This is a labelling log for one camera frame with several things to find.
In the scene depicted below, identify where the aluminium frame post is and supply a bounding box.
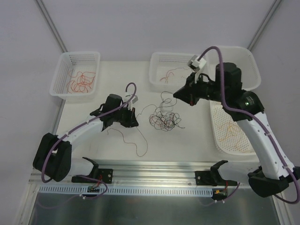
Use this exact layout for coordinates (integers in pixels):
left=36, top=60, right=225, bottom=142
left=34, top=0, right=68, bottom=53
left=247, top=0, right=284, bottom=51

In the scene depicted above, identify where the orange cable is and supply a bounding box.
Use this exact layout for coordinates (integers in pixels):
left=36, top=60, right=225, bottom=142
left=217, top=121, right=254, bottom=153

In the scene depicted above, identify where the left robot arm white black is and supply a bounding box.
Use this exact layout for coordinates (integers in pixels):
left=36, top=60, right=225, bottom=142
left=33, top=94, right=139, bottom=183

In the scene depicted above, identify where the right aluminium frame post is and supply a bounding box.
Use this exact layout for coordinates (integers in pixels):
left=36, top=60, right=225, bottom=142
left=247, top=0, right=284, bottom=51

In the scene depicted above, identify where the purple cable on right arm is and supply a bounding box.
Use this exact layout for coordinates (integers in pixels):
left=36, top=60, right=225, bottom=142
left=199, top=46, right=300, bottom=207

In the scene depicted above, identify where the white perforated basket middle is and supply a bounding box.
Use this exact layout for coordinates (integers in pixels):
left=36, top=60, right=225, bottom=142
left=149, top=52, right=193, bottom=93

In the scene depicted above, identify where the white round-hole basket right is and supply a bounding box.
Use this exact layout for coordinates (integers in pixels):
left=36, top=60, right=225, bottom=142
left=210, top=101, right=255, bottom=156

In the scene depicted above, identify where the dark red long cable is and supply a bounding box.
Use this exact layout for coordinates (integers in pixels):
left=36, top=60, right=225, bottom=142
left=106, top=104, right=160, bottom=157

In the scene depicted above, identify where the aluminium mounting rail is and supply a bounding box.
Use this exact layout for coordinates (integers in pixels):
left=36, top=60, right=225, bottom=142
left=30, top=160, right=281, bottom=188

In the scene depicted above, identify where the left aluminium frame post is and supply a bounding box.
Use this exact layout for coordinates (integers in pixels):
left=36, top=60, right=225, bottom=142
left=34, top=0, right=68, bottom=53

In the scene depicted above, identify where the white slotted cable duct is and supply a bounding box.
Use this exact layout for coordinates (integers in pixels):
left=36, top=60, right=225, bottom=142
left=39, top=185, right=213, bottom=197

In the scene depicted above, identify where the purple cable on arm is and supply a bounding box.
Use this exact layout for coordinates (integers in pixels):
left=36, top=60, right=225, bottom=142
left=41, top=82, right=138, bottom=200
left=199, top=46, right=300, bottom=207

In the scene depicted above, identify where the red white-banded cable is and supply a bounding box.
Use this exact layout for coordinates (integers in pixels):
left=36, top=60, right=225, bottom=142
left=159, top=67, right=190, bottom=83

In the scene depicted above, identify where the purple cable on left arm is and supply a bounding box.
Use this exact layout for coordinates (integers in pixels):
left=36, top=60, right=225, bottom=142
left=41, top=82, right=138, bottom=200

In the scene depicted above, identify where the white solid plastic tub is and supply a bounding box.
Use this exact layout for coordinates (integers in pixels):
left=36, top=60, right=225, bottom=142
left=205, top=46, right=261, bottom=90

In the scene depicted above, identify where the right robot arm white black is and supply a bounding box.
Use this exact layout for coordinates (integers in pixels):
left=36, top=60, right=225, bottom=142
left=173, top=62, right=300, bottom=197

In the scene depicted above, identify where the white perforated basket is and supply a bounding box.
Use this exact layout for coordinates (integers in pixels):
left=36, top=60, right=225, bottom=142
left=49, top=51, right=101, bottom=103
left=149, top=52, right=193, bottom=93

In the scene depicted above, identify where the white perforated basket left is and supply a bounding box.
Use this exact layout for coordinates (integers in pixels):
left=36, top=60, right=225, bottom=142
left=49, top=51, right=101, bottom=103

